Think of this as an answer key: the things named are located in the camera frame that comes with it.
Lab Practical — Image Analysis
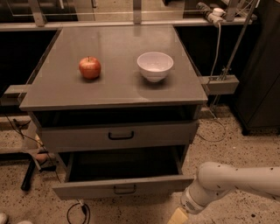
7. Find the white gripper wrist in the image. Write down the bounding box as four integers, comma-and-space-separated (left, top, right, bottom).
167, 186, 206, 224

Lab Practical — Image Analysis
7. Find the grey drawer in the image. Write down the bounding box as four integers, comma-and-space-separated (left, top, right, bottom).
38, 121, 199, 152
53, 146, 193, 200

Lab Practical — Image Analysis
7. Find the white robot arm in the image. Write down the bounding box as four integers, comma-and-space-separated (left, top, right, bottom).
167, 162, 280, 224

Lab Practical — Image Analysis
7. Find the grey drawer cabinet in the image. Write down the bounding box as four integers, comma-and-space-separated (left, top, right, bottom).
18, 24, 209, 167

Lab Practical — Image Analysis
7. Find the grey top drawer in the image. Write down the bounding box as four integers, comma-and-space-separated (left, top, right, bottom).
38, 121, 199, 152

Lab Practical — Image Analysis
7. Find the dark cabinet on right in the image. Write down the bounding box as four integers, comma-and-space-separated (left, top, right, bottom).
233, 0, 280, 136

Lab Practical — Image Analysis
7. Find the white ceramic bowl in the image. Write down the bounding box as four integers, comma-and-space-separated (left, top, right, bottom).
136, 52, 174, 82

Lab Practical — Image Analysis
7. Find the black metal leg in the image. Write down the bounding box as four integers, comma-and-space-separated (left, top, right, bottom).
21, 159, 35, 192

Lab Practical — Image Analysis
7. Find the red apple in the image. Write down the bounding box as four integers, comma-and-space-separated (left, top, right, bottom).
79, 56, 102, 80

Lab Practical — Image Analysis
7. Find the metal diagonal rod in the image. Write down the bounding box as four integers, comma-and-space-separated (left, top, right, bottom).
210, 0, 259, 112

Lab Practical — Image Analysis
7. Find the white power strip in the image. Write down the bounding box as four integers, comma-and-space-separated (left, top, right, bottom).
196, 2, 225, 26

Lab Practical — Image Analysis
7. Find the black floor cable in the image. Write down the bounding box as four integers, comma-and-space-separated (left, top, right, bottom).
1, 108, 91, 224

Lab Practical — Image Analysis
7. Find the grey metal side bracket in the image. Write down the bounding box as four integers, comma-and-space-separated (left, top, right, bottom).
199, 75, 239, 95

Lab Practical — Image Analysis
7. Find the white power cable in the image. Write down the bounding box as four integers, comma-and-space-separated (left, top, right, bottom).
195, 22, 228, 144

